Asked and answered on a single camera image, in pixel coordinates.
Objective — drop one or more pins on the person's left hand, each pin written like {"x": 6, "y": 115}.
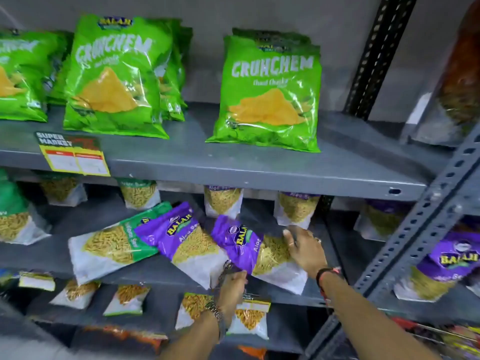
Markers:
{"x": 231, "y": 292}

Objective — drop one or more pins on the person's right hand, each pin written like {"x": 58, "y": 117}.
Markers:
{"x": 309, "y": 254}

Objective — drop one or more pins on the person's right thumb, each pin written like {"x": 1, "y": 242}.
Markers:
{"x": 290, "y": 239}

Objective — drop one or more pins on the person's left fingers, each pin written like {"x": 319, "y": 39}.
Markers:
{"x": 234, "y": 275}

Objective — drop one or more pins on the purple top snack packet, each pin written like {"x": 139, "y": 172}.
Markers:
{"x": 243, "y": 245}
{"x": 223, "y": 202}
{"x": 438, "y": 269}
{"x": 380, "y": 221}
{"x": 296, "y": 209}
{"x": 187, "y": 243}

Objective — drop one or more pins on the person's left forearm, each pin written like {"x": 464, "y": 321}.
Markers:
{"x": 195, "y": 339}

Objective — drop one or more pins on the person's right forearm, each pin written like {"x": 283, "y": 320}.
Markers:
{"x": 360, "y": 318}

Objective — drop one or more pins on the small yellow snack packet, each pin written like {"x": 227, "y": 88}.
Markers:
{"x": 125, "y": 299}
{"x": 36, "y": 281}
{"x": 249, "y": 318}
{"x": 191, "y": 309}
{"x": 75, "y": 294}

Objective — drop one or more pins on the black red wristband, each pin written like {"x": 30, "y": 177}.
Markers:
{"x": 326, "y": 272}

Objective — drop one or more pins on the orange snack packet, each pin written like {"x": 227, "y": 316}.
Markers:
{"x": 252, "y": 352}
{"x": 127, "y": 335}

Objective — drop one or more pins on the green top snack packet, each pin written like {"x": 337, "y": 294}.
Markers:
{"x": 62, "y": 191}
{"x": 15, "y": 217}
{"x": 139, "y": 194}
{"x": 112, "y": 243}

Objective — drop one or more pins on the grey perforated shelf upright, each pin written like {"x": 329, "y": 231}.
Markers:
{"x": 423, "y": 228}

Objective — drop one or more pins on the green chips bag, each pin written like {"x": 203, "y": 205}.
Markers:
{"x": 60, "y": 82}
{"x": 268, "y": 101}
{"x": 112, "y": 82}
{"x": 174, "y": 82}
{"x": 18, "y": 82}
{"x": 273, "y": 35}

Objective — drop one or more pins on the colourful snack packets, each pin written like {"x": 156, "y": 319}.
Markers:
{"x": 446, "y": 339}

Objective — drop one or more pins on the yellow red price label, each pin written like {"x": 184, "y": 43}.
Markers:
{"x": 73, "y": 155}

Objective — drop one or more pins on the black perforated shelf upright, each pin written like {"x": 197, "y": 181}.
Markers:
{"x": 378, "y": 52}

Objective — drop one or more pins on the clear bag of brown snack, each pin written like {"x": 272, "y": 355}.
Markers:
{"x": 453, "y": 93}

